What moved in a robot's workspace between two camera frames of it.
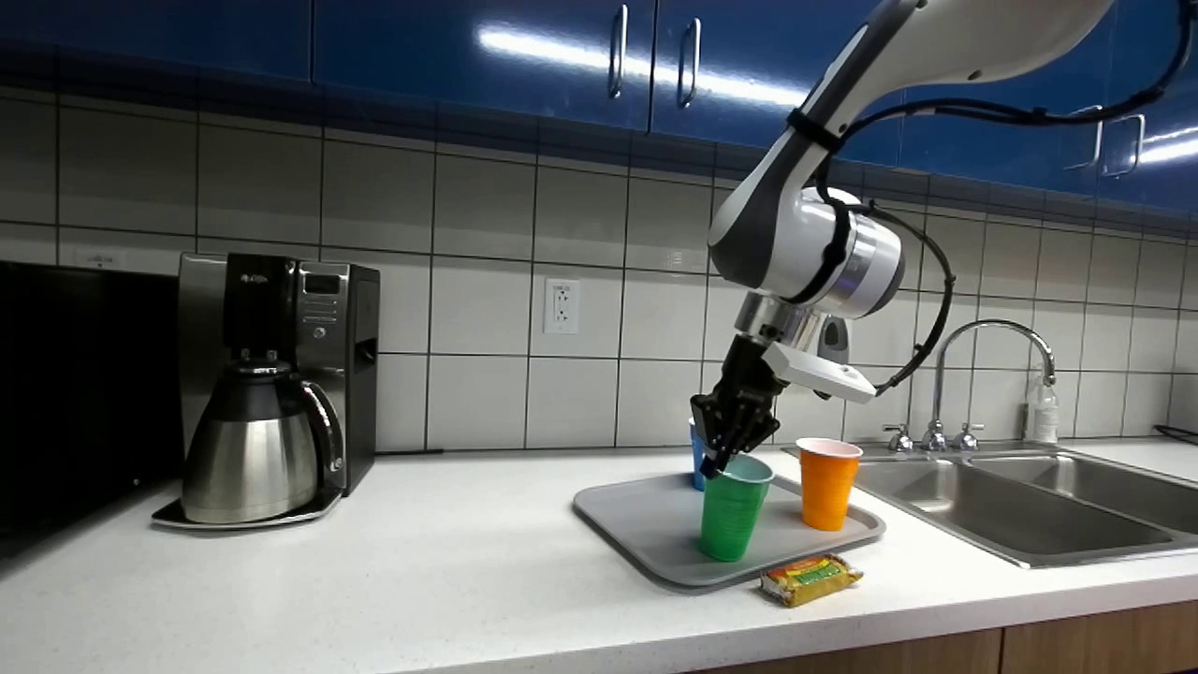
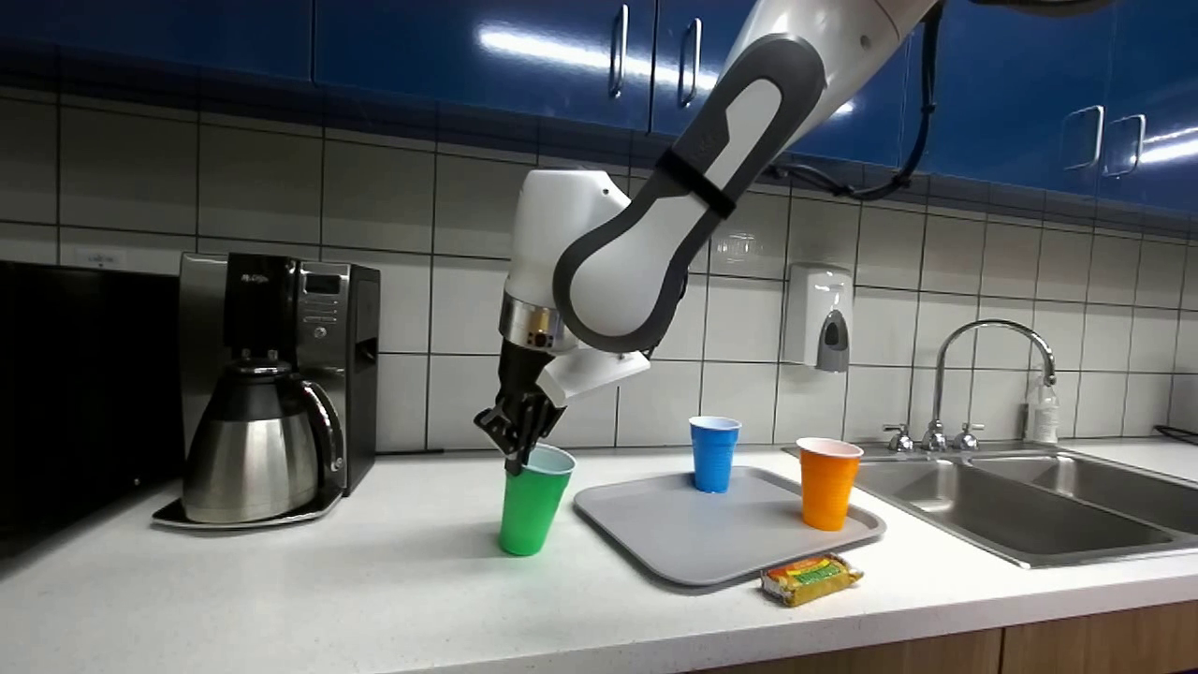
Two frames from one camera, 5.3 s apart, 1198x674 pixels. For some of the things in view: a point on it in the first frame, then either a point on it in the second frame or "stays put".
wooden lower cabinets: (1114, 643) stays put
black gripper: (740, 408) -> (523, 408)
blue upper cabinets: (681, 78) stays put
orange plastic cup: (828, 474) stays put
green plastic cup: (732, 508) -> (531, 497)
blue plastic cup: (696, 450) stays put
